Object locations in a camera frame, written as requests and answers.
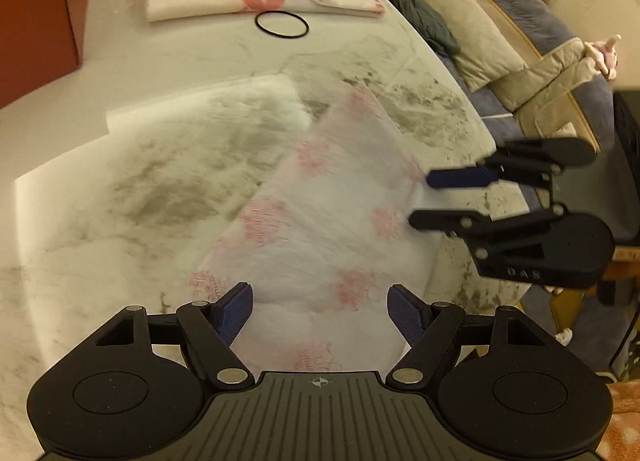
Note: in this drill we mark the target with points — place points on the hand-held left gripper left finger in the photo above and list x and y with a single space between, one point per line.
232 313

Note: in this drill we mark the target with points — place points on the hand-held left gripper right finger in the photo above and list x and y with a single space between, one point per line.
407 313

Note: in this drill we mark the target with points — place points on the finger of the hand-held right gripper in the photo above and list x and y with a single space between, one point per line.
440 221
460 178

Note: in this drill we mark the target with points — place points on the white pink-print shopping bag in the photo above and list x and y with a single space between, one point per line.
325 221

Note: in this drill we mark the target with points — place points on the red cardboard box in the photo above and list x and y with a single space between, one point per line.
40 31

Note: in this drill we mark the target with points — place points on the beige sofa cushion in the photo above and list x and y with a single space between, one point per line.
550 86

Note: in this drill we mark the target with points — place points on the beige pillow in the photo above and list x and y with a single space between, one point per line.
475 36

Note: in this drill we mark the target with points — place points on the dark clothes pile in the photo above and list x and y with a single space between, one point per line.
430 21

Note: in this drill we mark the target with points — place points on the pink rabbit plush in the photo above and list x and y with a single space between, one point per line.
605 56

